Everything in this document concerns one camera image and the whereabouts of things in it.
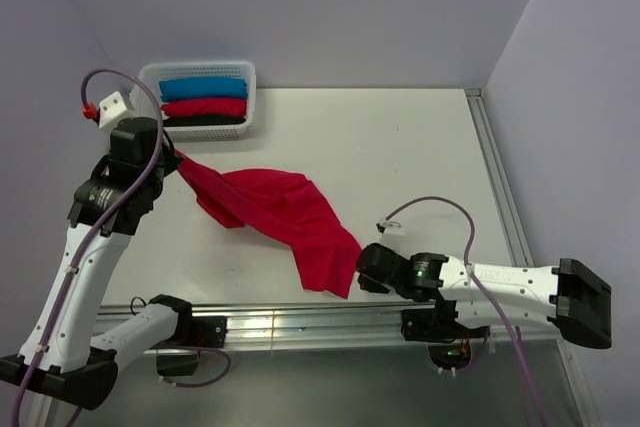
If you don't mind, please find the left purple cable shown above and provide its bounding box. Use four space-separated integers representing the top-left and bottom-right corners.
0 69 232 427

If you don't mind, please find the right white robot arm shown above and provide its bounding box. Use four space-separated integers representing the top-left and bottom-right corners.
356 243 612 349

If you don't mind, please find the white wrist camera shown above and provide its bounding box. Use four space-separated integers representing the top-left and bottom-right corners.
376 219 405 238
82 91 134 133

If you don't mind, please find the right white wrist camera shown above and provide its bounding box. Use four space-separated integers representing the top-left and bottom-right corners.
376 219 405 238

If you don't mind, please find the red t shirt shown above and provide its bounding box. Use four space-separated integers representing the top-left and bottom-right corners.
161 97 248 118
178 157 361 299

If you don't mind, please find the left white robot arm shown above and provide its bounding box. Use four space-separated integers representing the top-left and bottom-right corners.
1 117 195 410

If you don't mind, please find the aluminium front rail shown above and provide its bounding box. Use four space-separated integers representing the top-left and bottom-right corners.
94 299 531 356

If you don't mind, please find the white perforated plastic basket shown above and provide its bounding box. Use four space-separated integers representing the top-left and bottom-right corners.
139 61 256 142

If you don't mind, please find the aluminium side rail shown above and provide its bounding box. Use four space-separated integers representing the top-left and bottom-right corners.
465 88 533 267

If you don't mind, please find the rolled red t shirt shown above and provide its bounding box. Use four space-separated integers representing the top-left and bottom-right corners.
161 97 248 118

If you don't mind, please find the rolled blue t shirt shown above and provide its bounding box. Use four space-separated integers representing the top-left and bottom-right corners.
159 76 248 102

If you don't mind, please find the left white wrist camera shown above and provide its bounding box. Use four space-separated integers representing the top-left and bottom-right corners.
82 91 134 133

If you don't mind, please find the rolled black t shirt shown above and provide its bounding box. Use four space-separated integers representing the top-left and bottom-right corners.
163 114 246 128

